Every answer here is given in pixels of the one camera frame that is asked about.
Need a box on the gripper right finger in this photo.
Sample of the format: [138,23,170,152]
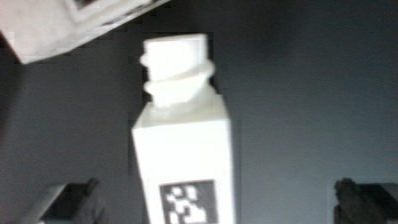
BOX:
[333,178,398,224]

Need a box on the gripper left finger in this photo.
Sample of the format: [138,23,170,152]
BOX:
[19,178,106,224]

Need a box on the white leg front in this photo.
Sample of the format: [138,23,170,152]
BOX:
[131,33,235,224]

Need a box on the white square tabletop part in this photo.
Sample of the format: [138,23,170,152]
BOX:
[0,0,170,64]

